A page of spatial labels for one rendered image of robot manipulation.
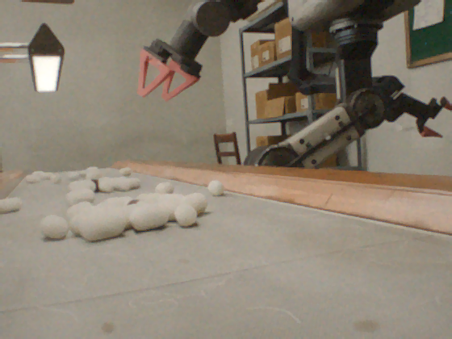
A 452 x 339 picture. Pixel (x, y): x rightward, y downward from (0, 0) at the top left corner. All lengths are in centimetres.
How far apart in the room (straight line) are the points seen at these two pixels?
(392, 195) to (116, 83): 502
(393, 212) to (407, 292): 15
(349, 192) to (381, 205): 5
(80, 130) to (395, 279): 504
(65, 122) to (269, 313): 504
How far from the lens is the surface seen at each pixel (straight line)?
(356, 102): 114
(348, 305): 19
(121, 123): 524
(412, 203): 34
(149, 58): 75
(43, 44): 108
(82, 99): 522
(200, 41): 78
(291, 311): 18
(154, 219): 36
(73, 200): 57
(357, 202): 38
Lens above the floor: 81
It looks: 3 degrees down
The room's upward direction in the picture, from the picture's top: 4 degrees counter-clockwise
